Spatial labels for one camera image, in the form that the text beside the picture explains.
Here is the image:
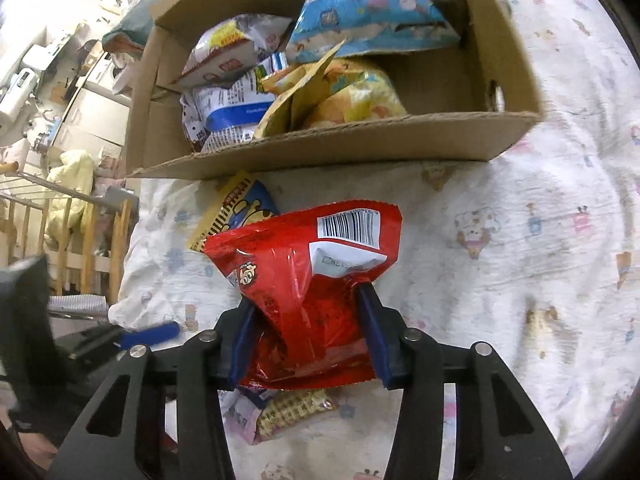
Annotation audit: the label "white water heater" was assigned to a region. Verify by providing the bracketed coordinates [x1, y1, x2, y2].
[0, 67, 41, 131]

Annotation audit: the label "red snack packet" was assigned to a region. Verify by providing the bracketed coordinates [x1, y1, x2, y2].
[202, 199, 403, 392]

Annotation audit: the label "silver white snack packet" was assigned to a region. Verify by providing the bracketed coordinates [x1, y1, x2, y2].
[179, 92, 211, 153]

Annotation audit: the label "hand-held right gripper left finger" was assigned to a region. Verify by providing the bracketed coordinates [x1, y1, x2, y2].
[45, 300, 258, 480]

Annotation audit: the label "yellow checkered snack packet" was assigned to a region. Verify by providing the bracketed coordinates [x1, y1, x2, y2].
[255, 387, 338, 443]

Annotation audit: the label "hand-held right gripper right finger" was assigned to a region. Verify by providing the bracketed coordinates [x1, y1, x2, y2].
[356, 282, 576, 480]

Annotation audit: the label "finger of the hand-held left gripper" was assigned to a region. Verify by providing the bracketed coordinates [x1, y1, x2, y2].
[67, 321, 181, 361]

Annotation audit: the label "white dark-blue snack packet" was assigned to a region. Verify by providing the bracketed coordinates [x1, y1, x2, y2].
[192, 55, 288, 153]

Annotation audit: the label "metal drying rack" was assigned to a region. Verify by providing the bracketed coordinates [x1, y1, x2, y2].
[0, 162, 138, 211]

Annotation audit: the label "white yellow-cornered snack packet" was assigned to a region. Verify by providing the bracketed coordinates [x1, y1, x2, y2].
[170, 14, 293, 93]

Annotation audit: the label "white light-blue snack packet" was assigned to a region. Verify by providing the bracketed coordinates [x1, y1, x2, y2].
[285, 0, 461, 58]

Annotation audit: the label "teal cushion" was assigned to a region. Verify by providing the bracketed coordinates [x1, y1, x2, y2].
[102, 0, 166, 56]

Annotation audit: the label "pale yellow jacket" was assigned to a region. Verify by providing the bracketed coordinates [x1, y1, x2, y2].
[45, 150, 96, 251]

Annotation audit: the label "brown cardboard box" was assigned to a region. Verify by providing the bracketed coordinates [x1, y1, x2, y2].
[120, 0, 546, 181]

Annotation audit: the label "wooden slatted rail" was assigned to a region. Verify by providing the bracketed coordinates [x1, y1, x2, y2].
[0, 195, 140, 296]

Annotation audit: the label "white base cabinets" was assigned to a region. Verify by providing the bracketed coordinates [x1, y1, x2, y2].
[50, 80, 133, 161]

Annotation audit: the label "small pink snack packet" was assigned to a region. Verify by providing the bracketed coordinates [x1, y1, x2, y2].
[220, 390, 271, 443]

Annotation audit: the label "yellow-blue striped snack packet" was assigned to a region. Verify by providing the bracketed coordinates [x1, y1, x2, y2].
[187, 170, 281, 253]

